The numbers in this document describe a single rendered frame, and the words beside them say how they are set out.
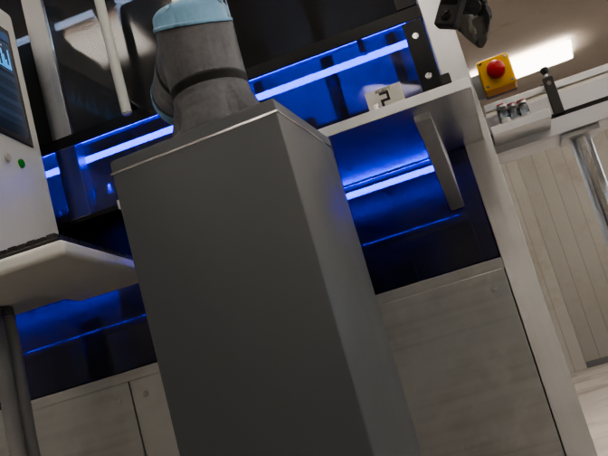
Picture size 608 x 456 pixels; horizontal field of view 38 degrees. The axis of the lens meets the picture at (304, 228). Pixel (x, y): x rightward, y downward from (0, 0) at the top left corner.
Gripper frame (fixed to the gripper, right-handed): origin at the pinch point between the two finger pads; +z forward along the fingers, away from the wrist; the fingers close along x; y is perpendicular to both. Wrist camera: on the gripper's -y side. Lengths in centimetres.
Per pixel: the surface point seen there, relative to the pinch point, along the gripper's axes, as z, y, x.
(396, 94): 9.9, -5.9, 20.3
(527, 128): 22.2, -1.3, -6.7
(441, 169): 9.5, -27.1, -0.5
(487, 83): 12.4, 1.7, 1.7
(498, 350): 45, -45, -11
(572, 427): 56, -53, -28
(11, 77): -20, -39, 101
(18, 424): 18, -104, 69
